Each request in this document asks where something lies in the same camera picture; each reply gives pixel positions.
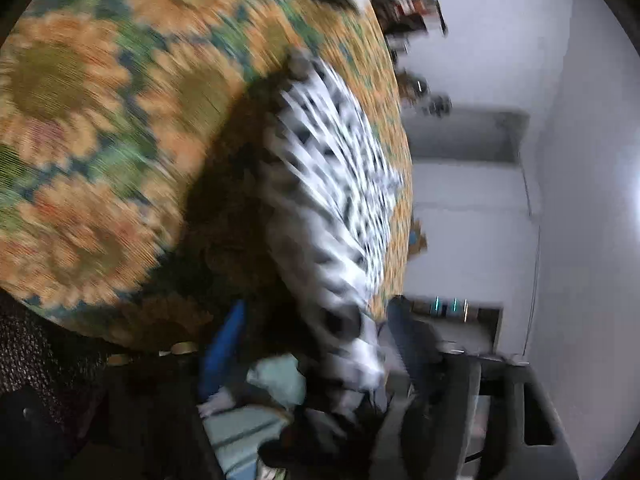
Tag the dark electric fan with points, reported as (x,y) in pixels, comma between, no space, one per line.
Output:
(441,105)

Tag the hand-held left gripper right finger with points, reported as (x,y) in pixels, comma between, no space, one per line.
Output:
(415,340)

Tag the cardboard box with blue item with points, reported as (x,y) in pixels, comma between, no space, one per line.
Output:
(417,240)

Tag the sunflower print bedspread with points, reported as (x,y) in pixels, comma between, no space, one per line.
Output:
(100,110)

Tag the grey electric fan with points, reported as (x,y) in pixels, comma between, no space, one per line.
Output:
(415,87)

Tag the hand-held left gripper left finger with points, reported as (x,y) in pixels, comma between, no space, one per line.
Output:
(222,350)

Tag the white black spotted garment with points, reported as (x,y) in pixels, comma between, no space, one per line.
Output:
(340,160)

